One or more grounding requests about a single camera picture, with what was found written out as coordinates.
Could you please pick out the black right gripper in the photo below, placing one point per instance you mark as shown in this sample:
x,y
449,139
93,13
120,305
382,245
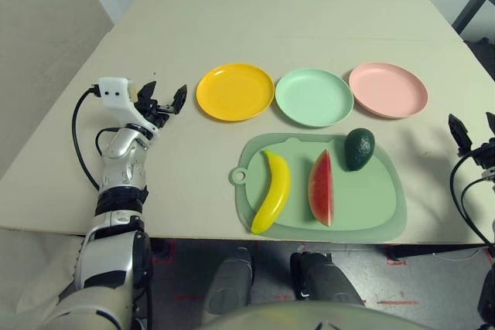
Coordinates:
x,y
484,155

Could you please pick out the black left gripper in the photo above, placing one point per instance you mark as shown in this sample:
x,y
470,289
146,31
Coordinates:
x,y
154,111

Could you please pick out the dark green toy avocado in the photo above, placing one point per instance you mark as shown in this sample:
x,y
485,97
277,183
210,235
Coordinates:
x,y
359,149

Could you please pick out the yellow toy banana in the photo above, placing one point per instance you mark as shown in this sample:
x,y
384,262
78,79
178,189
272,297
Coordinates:
x,y
278,183

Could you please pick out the red toy watermelon slice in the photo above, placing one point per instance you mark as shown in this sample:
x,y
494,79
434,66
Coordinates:
x,y
321,187

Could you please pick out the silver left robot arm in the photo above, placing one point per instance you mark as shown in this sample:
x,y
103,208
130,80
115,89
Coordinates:
x,y
116,175

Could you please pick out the yellow plastic plate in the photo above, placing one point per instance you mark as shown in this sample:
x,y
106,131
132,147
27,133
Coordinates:
x,y
234,92

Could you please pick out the dark grey floor rug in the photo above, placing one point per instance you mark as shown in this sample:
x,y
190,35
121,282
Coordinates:
x,y
481,55

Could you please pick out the pink plastic plate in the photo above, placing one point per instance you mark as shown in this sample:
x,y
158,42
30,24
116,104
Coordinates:
x,y
386,89

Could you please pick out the side table with black legs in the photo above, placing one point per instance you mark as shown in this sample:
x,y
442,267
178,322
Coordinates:
x,y
470,5

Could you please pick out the green silicone cutting board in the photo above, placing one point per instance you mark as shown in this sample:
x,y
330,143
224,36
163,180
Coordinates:
x,y
367,191

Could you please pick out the black table base bar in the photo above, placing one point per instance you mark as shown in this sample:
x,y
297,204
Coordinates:
x,y
425,250

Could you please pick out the light green plastic plate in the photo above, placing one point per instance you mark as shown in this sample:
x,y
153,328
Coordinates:
x,y
313,97

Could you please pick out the grey robot left leg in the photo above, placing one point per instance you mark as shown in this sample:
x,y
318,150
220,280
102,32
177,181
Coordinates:
x,y
228,279

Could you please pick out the grey robot leg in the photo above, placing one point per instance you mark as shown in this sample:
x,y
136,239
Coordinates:
x,y
325,279
228,279

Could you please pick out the grey robot right leg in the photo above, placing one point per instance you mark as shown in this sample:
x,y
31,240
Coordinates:
x,y
325,279

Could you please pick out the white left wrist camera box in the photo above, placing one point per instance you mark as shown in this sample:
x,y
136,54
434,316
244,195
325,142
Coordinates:
x,y
114,92

